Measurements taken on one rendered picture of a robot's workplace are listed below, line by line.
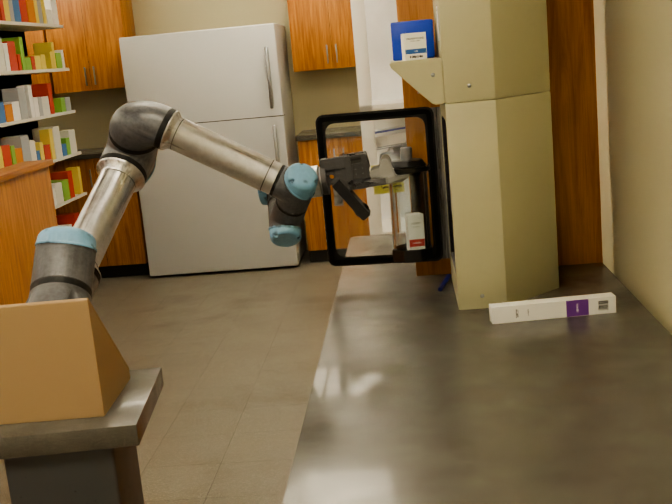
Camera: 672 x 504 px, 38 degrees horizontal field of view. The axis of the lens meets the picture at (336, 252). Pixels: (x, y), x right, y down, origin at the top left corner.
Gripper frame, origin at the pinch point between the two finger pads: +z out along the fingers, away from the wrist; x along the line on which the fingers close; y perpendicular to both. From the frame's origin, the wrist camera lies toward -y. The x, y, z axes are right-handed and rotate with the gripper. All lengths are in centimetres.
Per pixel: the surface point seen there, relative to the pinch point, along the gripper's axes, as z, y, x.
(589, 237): 45, -26, 23
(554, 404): 19, -32, -76
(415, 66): 5.6, 25.2, -14.1
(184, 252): -175, -90, 476
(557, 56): 42, 21, 23
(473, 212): 13.7, -8.7, -14.0
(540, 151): 31.5, 1.3, -3.6
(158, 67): -167, 47, 475
